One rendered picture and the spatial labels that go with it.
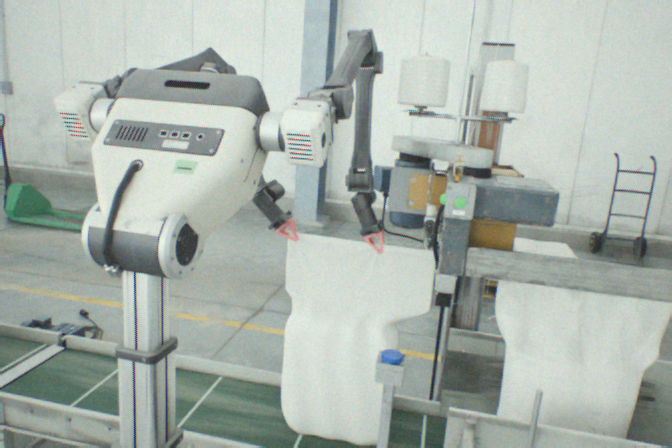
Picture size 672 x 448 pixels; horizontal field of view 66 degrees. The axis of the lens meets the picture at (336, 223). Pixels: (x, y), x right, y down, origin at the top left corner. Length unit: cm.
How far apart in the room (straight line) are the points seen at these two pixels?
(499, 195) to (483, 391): 88
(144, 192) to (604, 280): 131
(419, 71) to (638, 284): 92
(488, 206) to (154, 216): 87
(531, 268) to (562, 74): 518
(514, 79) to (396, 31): 504
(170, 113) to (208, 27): 616
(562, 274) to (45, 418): 183
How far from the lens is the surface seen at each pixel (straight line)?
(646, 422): 223
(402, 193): 186
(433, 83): 172
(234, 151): 115
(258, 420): 202
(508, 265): 168
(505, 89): 173
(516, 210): 148
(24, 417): 228
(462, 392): 210
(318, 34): 642
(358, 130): 164
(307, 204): 650
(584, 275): 172
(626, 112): 690
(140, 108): 132
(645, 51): 696
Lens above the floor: 152
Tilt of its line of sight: 13 degrees down
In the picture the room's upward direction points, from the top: 4 degrees clockwise
